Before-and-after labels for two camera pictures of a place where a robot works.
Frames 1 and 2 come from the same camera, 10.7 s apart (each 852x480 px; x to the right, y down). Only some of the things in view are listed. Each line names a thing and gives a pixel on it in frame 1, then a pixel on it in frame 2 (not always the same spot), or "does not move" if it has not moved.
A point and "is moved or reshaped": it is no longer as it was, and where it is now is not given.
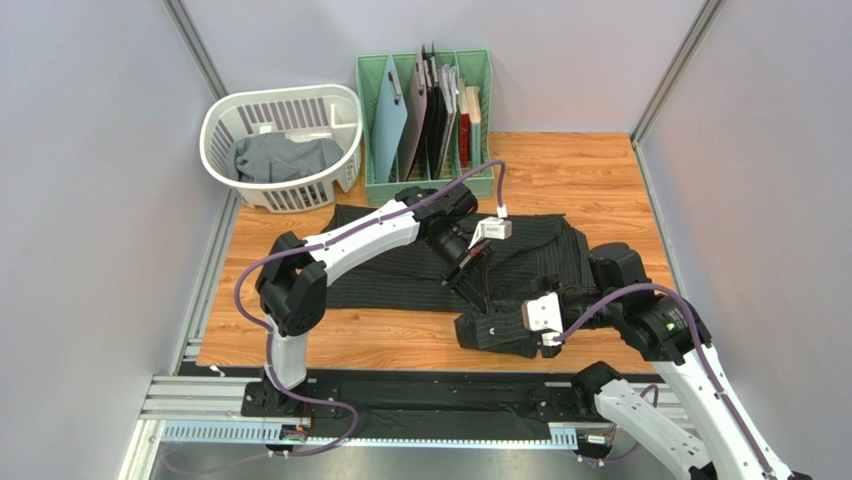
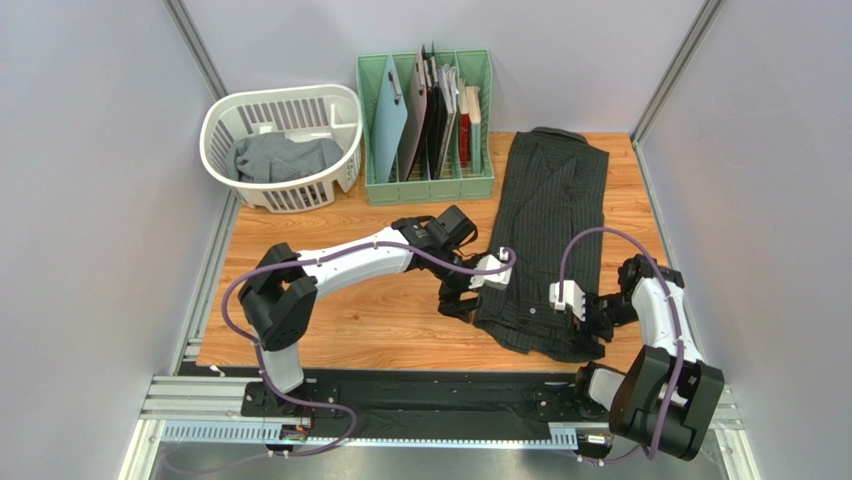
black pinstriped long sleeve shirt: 543,253 is moved or reshaped
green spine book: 473,103 does not move
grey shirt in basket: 275,157 does not move
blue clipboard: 388,122 does not move
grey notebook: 447,76 does not move
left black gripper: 472,286 → 450,303
